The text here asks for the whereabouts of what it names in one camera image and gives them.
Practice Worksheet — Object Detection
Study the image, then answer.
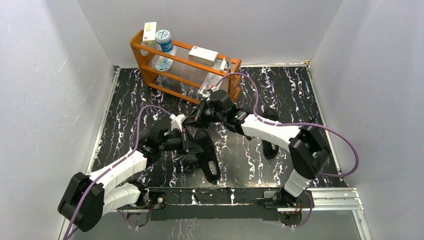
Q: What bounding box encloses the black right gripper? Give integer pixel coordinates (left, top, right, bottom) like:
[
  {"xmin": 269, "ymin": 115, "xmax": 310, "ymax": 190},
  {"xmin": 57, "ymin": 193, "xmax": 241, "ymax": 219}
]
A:
[{"xmin": 182, "ymin": 98, "xmax": 226, "ymax": 129}]

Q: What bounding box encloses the black canvas shoe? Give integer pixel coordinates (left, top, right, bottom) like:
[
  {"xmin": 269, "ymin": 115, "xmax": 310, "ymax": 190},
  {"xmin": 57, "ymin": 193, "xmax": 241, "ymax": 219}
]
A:
[
  {"xmin": 262, "ymin": 107, "xmax": 279, "ymax": 160},
  {"xmin": 194, "ymin": 130, "xmax": 221, "ymax": 184}
]

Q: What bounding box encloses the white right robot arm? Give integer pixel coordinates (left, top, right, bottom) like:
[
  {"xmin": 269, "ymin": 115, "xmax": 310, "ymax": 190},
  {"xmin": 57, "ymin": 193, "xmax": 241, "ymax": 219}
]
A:
[{"xmin": 182, "ymin": 90, "xmax": 331, "ymax": 207}]

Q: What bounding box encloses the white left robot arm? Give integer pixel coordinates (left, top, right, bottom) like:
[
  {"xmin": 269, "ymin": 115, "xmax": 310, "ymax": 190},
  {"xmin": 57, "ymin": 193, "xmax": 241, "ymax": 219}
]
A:
[{"xmin": 57, "ymin": 128, "xmax": 213, "ymax": 232}]

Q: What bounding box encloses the clear plastic packet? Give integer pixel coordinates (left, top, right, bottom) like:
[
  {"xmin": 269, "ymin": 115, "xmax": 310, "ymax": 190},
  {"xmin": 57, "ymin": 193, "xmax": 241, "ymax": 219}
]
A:
[{"xmin": 197, "ymin": 72, "xmax": 223, "ymax": 98}]

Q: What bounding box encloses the orange wooden shelf rack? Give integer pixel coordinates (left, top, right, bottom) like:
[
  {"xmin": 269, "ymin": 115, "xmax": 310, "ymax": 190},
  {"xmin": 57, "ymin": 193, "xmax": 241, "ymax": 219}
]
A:
[{"xmin": 130, "ymin": 30, "xmax": 228, "ymax": 104}]

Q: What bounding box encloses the light blue round disc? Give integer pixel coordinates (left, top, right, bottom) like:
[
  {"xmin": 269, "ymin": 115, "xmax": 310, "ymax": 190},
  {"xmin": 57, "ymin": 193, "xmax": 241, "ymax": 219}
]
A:
[{"xmin": 155, "ymin": 56, "xmax": 174, "ymax": 72}]

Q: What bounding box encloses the white rectangular box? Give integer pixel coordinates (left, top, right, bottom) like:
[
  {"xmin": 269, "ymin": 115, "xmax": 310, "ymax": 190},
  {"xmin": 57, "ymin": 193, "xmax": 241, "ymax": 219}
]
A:
[{"xmin": 188, "ymin": 46, "xmax": 219, "ymax": 67}]

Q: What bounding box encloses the blue lidded round jar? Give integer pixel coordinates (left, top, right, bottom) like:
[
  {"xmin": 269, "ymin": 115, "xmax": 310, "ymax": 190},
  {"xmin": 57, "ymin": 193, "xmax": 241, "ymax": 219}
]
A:
[{"xmin": 155, "ymin": 29, "xmax": 173, "ymax": 53}]

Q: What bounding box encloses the white yellow carton box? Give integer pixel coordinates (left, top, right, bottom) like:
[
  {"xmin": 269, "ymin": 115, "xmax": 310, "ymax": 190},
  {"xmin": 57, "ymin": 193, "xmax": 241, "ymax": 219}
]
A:
[{"xmin": 142, "ymin": 22, "xmax": 157, "ymax": 46}]

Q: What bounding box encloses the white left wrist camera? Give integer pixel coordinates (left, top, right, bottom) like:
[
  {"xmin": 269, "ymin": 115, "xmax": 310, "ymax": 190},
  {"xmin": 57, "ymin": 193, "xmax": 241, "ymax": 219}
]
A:
[{"xmin": 169, "ymin": 113, "xmax": 187, "ymax": 132}]

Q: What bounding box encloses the aluminium frame rail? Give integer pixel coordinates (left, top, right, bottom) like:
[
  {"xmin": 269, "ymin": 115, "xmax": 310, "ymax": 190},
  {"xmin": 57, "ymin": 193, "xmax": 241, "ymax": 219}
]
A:
[{"xmin": 66, "ymin": 187, "xmax": 365, "ymax": 215}]

